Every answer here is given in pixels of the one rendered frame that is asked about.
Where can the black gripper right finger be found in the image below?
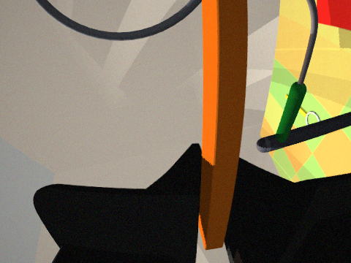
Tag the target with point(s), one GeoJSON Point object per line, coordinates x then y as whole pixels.
{"type": "Point", "coordinates": [270, 216]}

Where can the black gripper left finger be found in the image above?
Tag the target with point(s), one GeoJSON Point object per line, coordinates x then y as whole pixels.
{"type": "Point", "coordinates": [162, 219]}

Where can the orange bar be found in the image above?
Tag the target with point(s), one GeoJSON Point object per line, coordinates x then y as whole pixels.
{"type": "Point", "coordinates": [225, 45]}

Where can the yellow handle with white loop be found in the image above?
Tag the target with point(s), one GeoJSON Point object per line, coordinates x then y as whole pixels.
{"type": "Point", "coordinates": [305, 114]}

